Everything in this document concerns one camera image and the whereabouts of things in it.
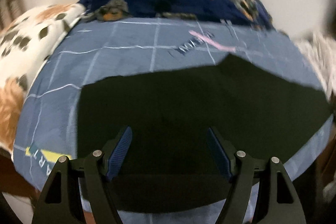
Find black pants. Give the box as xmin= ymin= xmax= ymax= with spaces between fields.
xmin=77 ymin=55 xmax=331 ymax=213

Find blue checked bed sheet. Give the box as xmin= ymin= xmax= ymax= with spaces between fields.
xmin=12 ymin=16 xmax=334 ymax=224

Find white patterned cloth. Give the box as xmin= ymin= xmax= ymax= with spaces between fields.
xmin=294 ymin=31 xmax=335 ymax=101

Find white floral pillow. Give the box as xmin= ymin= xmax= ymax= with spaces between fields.
xmin=1 ymin=3 xmax=85 ymax=153

